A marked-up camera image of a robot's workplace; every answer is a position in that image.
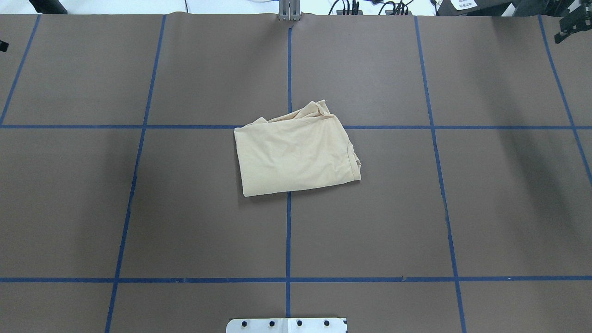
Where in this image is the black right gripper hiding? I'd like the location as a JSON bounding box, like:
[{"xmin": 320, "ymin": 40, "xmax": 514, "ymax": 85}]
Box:
[{"xmin": 554, "ymin": 5, "xmax": 592, "ymax": 44}]

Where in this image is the beige long-sleeve printed shirt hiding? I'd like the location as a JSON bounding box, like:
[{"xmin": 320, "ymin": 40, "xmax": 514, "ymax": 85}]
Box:
[{"xmin": 234, "ymin": 100, "xmax": 361, "ymax": 197}]

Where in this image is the aluminium frame post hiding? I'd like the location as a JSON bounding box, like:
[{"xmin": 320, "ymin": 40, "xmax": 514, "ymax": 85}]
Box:
[{"xmin": 278, "ymin": 0, "xmax": 302, "ymax": 22}]

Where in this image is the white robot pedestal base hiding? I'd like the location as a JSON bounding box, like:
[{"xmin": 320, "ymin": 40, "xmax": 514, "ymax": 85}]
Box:
[{"xmin": 225, "ymin": 317, "xmax": 348, "ymax": 333}]

